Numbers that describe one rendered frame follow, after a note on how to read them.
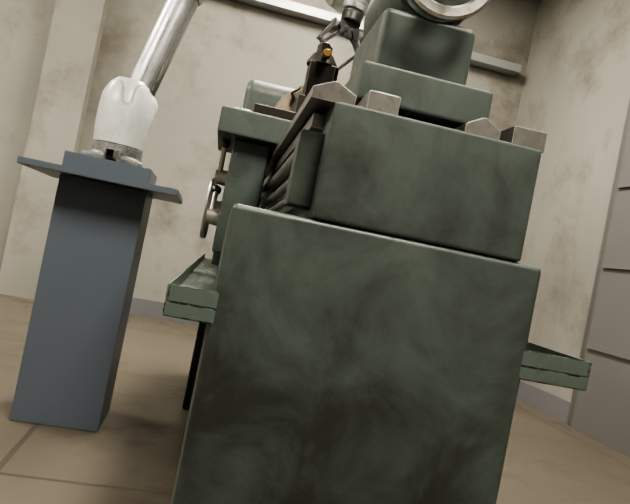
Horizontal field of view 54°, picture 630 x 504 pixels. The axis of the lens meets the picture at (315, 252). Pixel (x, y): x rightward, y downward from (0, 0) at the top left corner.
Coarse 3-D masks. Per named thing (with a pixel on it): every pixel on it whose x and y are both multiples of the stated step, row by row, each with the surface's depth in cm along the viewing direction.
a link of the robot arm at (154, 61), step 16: (176, 0) 213; (192, 0) 216; (160, 16) 214; (176, 16) 213; (192, 16) 219; (160, 32) 212; (176, 32) 214; (144, 48) 214; (160, 48) 212; (176, 48) 217; (144, 64) 211; (160, 64) 213; (144, 80) 211; (160, 80) 215
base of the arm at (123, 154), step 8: (96, 144) 189; (104, 144) 188; (112, 144) 188; (80, 152) 186; (88, 152) 186; (96, 152) 187; (104, 152) 187; (112, 152) 187; (120, 152) 188; (128, 152) 190; (136, 152) 193; (112, 160) 187; (120, 160) 188; (128, 160) 188; (136, 160) 192
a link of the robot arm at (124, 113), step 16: (112, 80) 192; (128, 80) 191; (112, 96) 189; (128, 96) 189; (144, 96) 193; (112, 112) 188; (128, 112) 189; (144, 112) 192; (96, 128) 190; (112, 128) 188; (128, 128) 189; (144, 128) 194; (128, 144) 190; (144, 144) 197
